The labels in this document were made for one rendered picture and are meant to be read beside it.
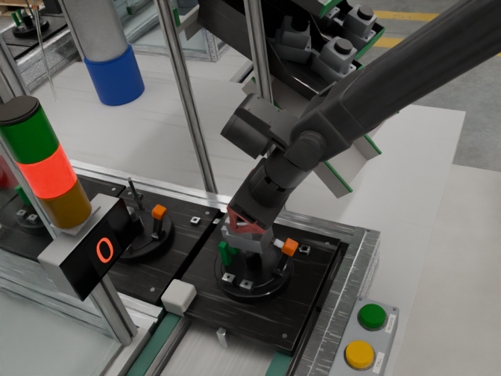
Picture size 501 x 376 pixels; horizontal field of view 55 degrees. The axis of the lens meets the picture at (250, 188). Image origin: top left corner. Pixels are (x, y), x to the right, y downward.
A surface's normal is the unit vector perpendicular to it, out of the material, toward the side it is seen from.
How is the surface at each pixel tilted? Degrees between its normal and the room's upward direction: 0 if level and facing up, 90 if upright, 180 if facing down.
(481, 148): 0
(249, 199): 35
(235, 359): 0
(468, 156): 0
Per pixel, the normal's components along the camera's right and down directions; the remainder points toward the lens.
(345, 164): 0.47, -0.30
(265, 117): 0.34, -0.55
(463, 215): -0.14, -0.74
